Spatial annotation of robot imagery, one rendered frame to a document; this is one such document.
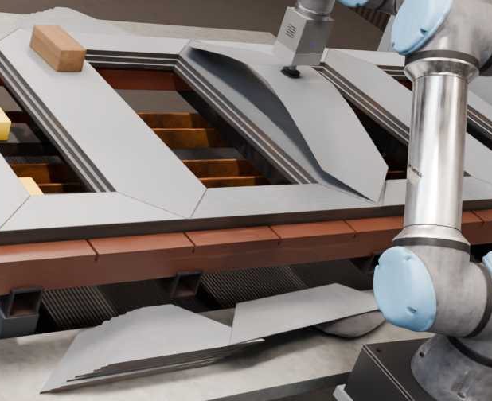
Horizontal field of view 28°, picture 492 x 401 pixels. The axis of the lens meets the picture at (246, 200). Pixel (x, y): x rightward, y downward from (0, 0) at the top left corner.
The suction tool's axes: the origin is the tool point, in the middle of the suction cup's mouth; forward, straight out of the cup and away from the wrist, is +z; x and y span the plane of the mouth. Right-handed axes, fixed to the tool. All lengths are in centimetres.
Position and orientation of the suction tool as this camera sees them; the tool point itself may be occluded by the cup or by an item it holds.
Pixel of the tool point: (288, 79)
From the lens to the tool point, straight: 214.1
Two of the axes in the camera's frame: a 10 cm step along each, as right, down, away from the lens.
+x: 6.0, 5.3, -6.0
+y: -7.4, 1.0, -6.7
